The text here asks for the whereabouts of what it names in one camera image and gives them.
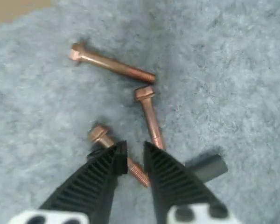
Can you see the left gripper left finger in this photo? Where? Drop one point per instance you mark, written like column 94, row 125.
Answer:
column 93, row 184

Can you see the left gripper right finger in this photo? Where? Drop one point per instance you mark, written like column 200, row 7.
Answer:
column 175, row 184

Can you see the dark grey cylindrical sleeve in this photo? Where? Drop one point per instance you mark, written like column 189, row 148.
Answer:
column 208, row 168

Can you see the copper hex flange bolt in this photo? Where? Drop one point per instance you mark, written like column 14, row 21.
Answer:
column 112, row 65
column 150, row 116
column 100, row 136

